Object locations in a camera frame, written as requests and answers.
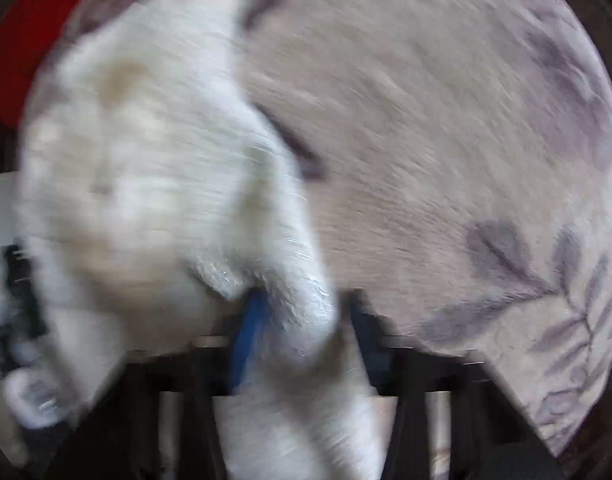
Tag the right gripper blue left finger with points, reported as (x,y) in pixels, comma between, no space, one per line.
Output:
(254,318)

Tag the white fluffy garment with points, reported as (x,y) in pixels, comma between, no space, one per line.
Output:
(152,192)

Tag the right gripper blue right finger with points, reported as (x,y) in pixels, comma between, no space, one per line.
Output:
(376,356)

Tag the floral rose blanket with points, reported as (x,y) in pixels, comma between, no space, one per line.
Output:
(456,157)

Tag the red pillow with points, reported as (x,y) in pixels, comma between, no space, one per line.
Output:
(28,31)

